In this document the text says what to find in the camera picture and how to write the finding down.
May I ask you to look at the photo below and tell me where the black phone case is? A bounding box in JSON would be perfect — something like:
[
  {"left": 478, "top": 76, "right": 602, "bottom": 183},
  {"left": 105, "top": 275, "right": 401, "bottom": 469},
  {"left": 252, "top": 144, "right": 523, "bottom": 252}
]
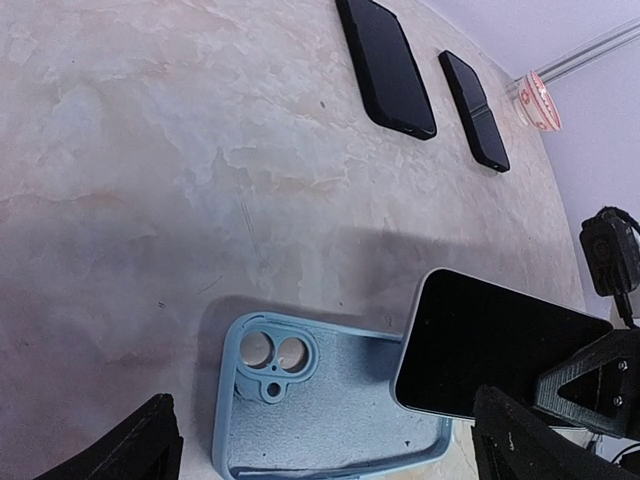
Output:
[
  {"left": 438, "top": 50, "right": 510, "bottom": 173},
  {"left": 336, "top": 0, "right": 437, "bottom": 141}
]

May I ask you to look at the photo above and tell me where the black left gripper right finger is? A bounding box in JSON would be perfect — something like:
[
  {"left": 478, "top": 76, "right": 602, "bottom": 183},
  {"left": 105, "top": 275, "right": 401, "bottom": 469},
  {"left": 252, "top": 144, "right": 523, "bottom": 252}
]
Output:
[{"left": 472, "top": 386, "right": 639, "bottom": 479}]

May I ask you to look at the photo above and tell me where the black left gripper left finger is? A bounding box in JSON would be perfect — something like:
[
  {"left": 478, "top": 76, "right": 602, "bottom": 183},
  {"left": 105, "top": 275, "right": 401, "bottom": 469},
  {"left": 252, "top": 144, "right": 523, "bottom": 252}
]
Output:
[{"left": 39, "top": 393, "right": 183, "bottom": 480}]

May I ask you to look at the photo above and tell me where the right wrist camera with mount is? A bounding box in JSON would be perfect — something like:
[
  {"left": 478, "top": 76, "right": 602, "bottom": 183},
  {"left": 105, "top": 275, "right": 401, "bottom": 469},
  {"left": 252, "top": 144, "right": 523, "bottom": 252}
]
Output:
[{"left": 579, "top": 206, "right": 639, "bottom": 329}]

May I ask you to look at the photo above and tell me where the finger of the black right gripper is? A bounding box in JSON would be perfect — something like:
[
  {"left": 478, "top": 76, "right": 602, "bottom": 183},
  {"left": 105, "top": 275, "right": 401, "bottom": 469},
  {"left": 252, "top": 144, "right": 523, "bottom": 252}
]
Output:
[{"left": 534, "top": 329, "right": 639, "bottom": 440}]

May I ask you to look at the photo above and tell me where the white-edged black smartphone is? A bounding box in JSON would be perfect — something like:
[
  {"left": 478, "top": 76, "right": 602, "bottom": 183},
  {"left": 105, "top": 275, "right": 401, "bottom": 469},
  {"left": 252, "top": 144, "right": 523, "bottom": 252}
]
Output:
[{"left": 391, "top": 268, "right": 612, "bottom": 419}]

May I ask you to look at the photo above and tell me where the light blue phone case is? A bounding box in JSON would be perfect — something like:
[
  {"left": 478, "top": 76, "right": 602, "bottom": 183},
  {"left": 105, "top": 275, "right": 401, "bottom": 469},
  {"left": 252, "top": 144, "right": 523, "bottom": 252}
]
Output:
[{"left": 212, "top": 312, "right": 452, "bottom": 479}]

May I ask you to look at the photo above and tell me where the right aluminium frame post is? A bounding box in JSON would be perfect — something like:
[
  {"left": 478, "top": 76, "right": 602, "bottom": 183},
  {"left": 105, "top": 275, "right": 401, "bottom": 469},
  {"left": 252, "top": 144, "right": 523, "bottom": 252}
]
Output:
[{"left": 536, "top": 17, "right": 639, "bottom": 84}]

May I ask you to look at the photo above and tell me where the red and white patterned bowl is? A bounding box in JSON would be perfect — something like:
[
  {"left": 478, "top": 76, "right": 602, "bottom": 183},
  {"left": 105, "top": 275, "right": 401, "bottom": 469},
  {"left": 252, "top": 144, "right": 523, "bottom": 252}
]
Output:
[{"left": 513, "top": 71, "right": 562, "bottom": 132}]

